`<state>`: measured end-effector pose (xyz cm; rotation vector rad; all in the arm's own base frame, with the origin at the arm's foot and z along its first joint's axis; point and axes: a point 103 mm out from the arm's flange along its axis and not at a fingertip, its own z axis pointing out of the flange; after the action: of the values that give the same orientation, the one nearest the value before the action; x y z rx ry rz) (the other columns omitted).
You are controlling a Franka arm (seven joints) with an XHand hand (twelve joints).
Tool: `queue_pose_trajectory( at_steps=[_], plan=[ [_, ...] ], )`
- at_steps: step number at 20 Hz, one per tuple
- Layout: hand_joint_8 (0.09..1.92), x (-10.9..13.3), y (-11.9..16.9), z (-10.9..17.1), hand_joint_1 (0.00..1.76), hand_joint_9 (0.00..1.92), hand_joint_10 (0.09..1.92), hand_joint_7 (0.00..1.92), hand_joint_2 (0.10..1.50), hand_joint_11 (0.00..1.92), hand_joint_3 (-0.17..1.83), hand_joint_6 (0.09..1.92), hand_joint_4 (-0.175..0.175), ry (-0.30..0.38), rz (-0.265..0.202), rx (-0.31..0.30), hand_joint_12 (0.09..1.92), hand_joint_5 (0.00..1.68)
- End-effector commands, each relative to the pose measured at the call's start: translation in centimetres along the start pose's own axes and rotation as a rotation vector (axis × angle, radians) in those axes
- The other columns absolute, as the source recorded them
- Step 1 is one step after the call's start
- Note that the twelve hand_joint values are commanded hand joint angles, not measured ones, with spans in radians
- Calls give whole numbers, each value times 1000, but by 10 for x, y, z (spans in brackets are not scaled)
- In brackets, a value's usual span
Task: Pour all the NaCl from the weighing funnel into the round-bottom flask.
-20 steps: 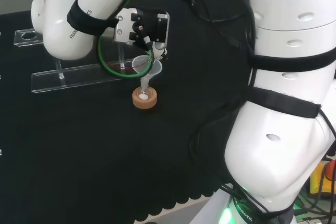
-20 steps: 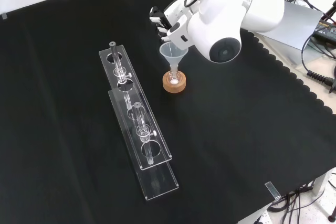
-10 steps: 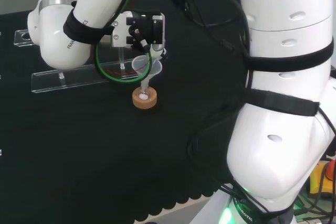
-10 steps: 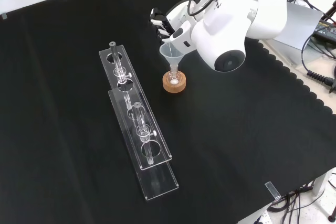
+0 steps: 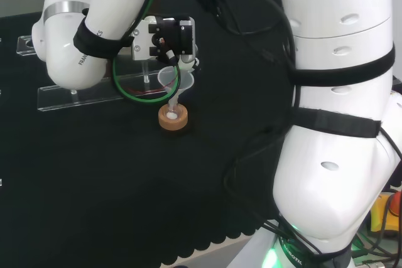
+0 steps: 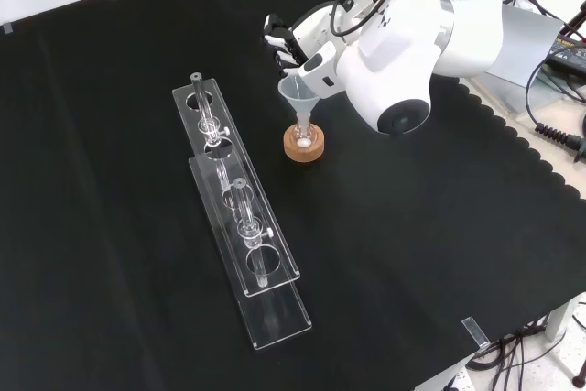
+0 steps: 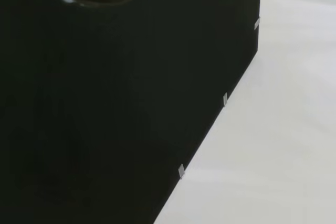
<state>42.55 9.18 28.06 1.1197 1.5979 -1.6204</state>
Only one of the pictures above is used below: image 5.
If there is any green cable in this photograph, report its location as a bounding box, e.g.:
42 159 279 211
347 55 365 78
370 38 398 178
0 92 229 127
112 0 182 104

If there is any yellow stop button box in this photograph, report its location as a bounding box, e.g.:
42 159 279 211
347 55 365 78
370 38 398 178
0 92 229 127
369 190 402 238

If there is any black bench cloth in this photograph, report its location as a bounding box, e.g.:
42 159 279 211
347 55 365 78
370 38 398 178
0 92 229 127
0 0 302 266

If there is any translucent plastic funnel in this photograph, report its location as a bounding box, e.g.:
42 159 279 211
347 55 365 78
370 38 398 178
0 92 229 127
157 66 195 106

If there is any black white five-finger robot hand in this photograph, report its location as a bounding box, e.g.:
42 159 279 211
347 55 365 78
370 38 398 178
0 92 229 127
131 15 201 73

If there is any brown cork ring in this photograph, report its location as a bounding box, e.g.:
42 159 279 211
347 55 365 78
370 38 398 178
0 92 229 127
158 104 190 132

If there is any small glass round-bottom flask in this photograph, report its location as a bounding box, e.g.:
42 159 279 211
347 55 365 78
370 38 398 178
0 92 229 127
166 101 182 122

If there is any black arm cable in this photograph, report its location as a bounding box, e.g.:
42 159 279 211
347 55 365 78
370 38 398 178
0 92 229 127
184 0 298 76

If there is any clear acrylic funnel stand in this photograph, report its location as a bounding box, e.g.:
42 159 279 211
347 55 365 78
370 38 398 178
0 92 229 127
16 35 172 113

